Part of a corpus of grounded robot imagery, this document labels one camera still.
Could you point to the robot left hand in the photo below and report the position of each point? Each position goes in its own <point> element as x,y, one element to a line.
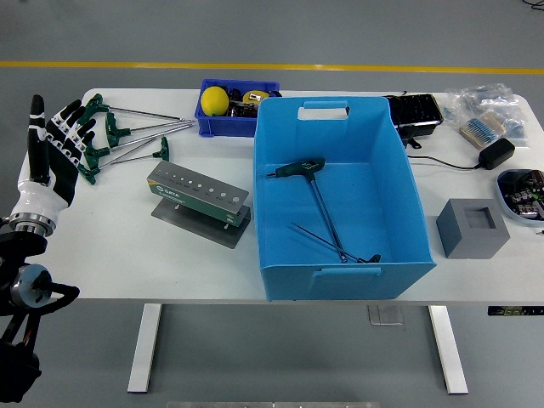
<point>61,178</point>

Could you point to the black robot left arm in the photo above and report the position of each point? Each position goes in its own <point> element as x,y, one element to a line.
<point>17,247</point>

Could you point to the large blue folding box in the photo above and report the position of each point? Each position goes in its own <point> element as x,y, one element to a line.
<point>382,200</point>

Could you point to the metal hex key stand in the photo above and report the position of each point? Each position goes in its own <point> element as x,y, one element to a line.
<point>200,197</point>

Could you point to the yellow ball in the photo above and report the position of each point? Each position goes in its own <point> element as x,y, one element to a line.
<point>214,100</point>

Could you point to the small blue parts bin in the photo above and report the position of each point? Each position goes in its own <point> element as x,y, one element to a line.
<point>238,125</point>

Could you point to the white table leg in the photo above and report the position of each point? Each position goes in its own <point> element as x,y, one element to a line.
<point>448,348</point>
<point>144,348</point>

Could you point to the black round part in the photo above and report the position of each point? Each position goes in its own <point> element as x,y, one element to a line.
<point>235,92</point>

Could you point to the dark rectangular part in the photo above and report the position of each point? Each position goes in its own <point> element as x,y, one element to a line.
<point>243,111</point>

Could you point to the yellow black tape measure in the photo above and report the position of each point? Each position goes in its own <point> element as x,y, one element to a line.
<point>255,97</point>

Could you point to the metal floor plate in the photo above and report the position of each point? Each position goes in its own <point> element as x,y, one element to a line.
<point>386,315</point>

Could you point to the black plastic tray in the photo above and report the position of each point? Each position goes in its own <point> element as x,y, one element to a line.
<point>414,111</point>

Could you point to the grey cube with recess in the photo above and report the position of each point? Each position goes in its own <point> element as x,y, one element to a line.
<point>472,234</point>

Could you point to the blue resistor strip bundle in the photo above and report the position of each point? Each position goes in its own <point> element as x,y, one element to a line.
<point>482,127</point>

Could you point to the clear bag of parts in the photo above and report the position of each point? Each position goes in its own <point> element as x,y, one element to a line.
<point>480,95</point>

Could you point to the black power adapter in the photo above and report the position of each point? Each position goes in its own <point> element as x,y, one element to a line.
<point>496,153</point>

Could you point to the light blue bowl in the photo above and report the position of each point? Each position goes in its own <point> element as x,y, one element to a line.
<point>506,200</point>

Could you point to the clear bag with blue parts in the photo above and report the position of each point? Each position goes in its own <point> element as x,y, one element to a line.
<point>516,129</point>

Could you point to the dark electronic components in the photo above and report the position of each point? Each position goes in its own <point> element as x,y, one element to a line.
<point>527,193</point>

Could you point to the black table control panel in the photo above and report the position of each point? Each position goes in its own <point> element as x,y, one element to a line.
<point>516,310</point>

